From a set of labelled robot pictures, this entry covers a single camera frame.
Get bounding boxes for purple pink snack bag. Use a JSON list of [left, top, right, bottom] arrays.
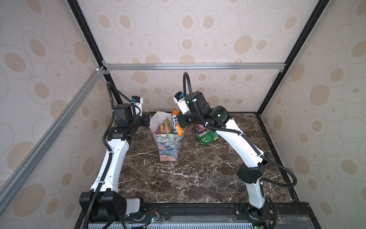
[[193, 124, 206, 134]]

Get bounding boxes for orange snack bag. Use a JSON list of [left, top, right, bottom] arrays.
[[171, 108, 184, 136]]

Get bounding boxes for green spring tea snack bag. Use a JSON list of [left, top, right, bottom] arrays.
[[197, 131, 219, 145]]

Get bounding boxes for floral paper bag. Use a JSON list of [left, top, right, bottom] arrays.
[[149, 112, 185, 162]]

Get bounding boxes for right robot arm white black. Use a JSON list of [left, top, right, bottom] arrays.
[[173, 92, 265, 210]]

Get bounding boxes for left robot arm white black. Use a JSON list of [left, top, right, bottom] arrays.
[[79, 102, 151, 229]]

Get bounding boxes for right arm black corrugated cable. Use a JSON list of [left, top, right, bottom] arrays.
[[182, 72, 298, 229]]

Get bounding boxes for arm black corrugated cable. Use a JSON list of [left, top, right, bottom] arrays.
[[82, 81, 142, 229], [182, 72, 298, 229]]

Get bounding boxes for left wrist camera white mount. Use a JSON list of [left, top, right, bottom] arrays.
[[131, 95, 144, 116]]

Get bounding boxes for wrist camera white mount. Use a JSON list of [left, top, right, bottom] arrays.
[[131, 95, 144, 116], [173, 92, 190, 115]]

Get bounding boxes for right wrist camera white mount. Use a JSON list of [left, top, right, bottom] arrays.
[[173, 92, 190, 115]]

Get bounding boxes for silver aluminium rail back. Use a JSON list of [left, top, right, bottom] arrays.
[[105, 62, 286, 71]]

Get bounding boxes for silver aluminium rail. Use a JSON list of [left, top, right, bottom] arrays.
[[105, 62, 286, 71], [1, 66, 106, 214]]

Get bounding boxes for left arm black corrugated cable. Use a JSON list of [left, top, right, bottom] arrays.
[[82, 81, 142, 229]]

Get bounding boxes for black corner frame post left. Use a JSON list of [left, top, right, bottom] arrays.
[[66, 0, 115, 86]]

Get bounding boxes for black corner frame post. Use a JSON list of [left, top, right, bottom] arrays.
[[257, 0, 330, 116], [66, 0, 115, 86]]

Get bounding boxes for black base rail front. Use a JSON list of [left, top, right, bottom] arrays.
[[74, 201, 322, 229]]

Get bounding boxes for silver aluminium rail left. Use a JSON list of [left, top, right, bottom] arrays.
[[1, 66, 106, 214]]

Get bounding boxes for black corner frame post right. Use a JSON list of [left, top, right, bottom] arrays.
[[257, 0, 330, 116]]

